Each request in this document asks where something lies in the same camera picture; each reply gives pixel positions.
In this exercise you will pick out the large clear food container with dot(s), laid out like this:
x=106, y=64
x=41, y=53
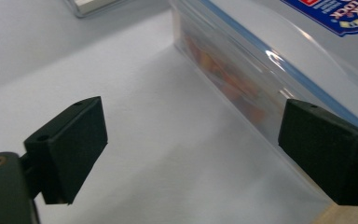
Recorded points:
x=245, y=62

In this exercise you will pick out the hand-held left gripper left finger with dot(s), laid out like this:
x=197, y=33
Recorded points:
x=71, y=149

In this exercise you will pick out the white board with wooden edge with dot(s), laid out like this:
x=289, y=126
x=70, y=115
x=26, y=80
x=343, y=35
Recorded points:
x=167, y=140

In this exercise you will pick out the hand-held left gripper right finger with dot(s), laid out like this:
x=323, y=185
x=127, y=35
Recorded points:
x=323, y=149

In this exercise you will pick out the small clear food container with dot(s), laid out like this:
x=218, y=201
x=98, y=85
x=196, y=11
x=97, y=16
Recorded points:
x=87, y=7

